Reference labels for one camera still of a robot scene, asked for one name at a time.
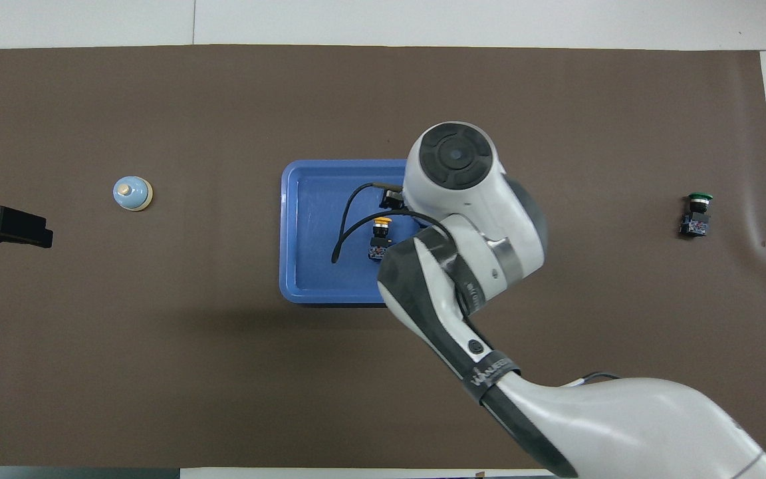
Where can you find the blue plastic tray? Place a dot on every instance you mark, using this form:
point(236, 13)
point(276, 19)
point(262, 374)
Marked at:
point(316, 233)

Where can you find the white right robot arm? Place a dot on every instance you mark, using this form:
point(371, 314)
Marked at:
point(463, 186)

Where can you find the light blue desk bell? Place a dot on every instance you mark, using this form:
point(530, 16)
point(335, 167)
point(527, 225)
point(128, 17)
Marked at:
point(131, 193)

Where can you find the brown table mat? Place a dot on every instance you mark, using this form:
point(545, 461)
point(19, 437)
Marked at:
point(157, 372)

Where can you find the green push button switch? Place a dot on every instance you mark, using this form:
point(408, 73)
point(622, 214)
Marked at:
point(696, 216)

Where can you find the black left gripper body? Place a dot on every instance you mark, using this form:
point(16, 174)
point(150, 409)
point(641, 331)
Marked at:
point(14, 227)

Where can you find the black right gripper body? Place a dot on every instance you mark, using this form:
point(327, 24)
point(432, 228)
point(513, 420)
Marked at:
point(393, 198)

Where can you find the yellow push button switch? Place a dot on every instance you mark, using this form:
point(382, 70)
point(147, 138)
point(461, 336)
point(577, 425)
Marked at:
point(381, 236)

